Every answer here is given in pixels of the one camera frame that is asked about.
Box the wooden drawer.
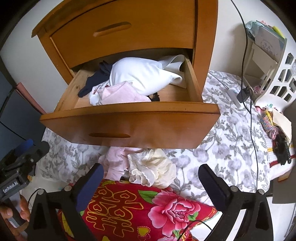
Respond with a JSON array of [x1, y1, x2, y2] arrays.
[[40, 60, 220, 149]]

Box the left hand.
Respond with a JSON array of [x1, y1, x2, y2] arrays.
[[0, 194, 31, 237]]

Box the pink cloth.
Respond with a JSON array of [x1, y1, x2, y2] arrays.
[[109, 81, 151, 104]]

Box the navy blue sock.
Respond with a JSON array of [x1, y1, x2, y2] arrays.
[[78, 61, 112, 98]]

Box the dark glass cabinet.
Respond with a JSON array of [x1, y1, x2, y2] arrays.
[[0, 61, 45, 158]]

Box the cream lace cloth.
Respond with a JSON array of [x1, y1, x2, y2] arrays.
[[127, 149, 177, 189]]

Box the books on rack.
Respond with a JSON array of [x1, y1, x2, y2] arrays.
[[246, 21, 285, 62]]

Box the black power adapter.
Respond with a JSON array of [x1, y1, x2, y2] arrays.
[[237, 87, 252, 103]]

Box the wooden nightstand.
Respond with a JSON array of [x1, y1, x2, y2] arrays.
[[32, 0, 218, 94]]

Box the white printed t-shirt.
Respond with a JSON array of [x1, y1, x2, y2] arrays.
[[89, 81, 111, 106]]

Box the pile of small trinkets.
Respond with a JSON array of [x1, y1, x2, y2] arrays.
[[255, 106, 295, 165]]

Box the white plastic bag cloth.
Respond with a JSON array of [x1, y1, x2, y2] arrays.
[[109, 55, 187, 96]]

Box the red floral quilt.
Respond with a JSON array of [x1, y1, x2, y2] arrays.
[[57, 179, 219, 241]]

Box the black charging cable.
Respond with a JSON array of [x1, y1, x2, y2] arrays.
[[230, 0, 260, 193]]

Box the white lattice rack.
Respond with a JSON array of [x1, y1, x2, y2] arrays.
[[243, 43, 295, 111]]

